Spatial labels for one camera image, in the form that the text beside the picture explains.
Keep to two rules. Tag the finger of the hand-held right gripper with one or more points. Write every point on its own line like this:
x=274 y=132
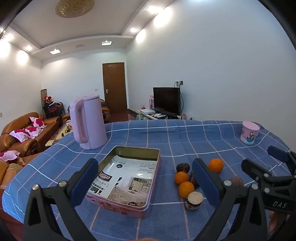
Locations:
x=278 y=154
x=254 y=168

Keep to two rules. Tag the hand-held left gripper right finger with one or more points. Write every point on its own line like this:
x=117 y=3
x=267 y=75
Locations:
x=205 y=183

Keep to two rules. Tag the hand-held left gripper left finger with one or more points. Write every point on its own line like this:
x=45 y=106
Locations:
x=84 y=183

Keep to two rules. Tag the dark wrinkled passion fruit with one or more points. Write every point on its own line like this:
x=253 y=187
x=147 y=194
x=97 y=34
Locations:
x=183 y=167
x=193 y=179

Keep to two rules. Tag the orange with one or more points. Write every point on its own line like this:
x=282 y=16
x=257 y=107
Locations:
x=216 y=165
x=186 y=189
x=181 y=178

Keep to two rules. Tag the smooth purple passion fruit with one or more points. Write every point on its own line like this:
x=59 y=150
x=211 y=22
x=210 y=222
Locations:
x=235 y=180

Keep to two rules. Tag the pink tin box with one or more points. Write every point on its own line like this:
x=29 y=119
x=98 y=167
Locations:
x=120 y=209

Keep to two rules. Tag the person's right hand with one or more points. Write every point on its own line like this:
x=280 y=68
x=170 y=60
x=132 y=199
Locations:
x=277 y=222

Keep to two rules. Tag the person's left hand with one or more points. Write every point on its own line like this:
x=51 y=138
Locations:
x=146 y=239

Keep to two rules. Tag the pink cartoon print cup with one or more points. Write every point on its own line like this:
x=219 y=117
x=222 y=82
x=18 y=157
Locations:
x=249 y=133

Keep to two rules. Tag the printed paper leaflet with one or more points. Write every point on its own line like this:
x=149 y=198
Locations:
x=129 y=176

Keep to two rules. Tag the wooden coffee table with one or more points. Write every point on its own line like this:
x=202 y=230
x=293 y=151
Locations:
x=57 y=136

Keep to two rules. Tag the pink electric kettle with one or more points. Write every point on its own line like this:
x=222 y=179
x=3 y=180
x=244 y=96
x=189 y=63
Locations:
x=92 y=120

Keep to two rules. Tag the long brown leather sofa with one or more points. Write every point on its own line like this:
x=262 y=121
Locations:
x=46 y=129

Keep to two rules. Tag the blue checked tablecloth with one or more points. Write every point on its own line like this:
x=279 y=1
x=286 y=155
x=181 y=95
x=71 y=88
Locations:
x=161 y=134

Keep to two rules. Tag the pink floral pillow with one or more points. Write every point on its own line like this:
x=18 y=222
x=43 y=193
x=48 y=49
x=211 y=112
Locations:
x=18 y=134
x=32 y=131
x=37 y=122
x=8 y=154

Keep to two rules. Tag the brown leather armchair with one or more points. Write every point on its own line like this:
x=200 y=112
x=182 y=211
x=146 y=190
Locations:
x=11 y=171

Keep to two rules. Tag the brown leather corner sofa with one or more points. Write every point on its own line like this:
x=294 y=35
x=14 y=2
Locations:
x=105 y=111

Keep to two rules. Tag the stack of black chairs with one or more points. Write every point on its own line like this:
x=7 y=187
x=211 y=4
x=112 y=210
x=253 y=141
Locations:
x=53 y=109

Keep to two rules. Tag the white tv stand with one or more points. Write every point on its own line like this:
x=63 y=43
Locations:
x=142 y=117

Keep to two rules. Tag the black flat television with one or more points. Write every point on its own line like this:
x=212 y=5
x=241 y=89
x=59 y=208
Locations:
x=166 y=99

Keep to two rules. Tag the pink cardboard box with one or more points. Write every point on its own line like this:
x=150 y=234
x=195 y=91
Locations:
x=151 y=102

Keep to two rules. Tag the brown wooden door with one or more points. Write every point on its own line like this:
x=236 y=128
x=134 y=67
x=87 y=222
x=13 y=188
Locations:
x=114 y=88

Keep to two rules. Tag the square ceiling light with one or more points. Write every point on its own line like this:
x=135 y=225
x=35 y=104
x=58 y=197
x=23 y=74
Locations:
x=55 y=51
x=106 y=43

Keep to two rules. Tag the round golden ceiling lamp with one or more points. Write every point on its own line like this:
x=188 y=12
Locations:
x=75 y=8

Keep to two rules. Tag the white wall socket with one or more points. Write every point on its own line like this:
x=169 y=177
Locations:
x=179 y=82

